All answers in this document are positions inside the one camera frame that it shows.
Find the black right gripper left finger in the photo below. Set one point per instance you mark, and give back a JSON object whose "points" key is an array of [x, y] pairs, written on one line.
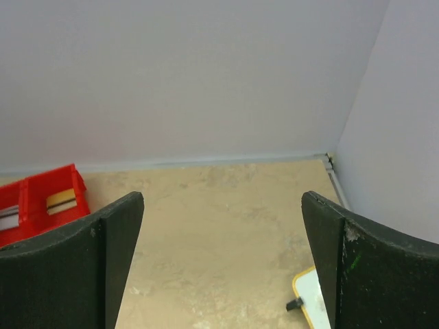
{"points": [[73, 276]]}

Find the red bin middle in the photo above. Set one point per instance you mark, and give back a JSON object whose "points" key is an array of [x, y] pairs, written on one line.
{"points": [[11, 196]]}

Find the silver card in bin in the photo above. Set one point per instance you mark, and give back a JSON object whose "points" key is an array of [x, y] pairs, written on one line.
{"points": [[9, 218]]}

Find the gold card in bin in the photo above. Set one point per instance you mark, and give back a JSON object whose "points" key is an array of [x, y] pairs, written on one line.
{"points": [[61, 201]]}

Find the red bin right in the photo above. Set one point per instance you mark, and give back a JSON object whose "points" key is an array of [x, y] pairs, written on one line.
{"points": [[35, 189]]}

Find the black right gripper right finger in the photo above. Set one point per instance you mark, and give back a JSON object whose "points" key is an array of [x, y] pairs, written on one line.
{"points": [[370, 275]]}

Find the black whiteboard clip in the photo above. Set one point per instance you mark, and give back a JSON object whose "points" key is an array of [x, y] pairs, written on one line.
{"points": [[294, 304]]}

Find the red bin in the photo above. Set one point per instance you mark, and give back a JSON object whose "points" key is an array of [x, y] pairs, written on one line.
{"points": [[35, 189], [11, 196]]}

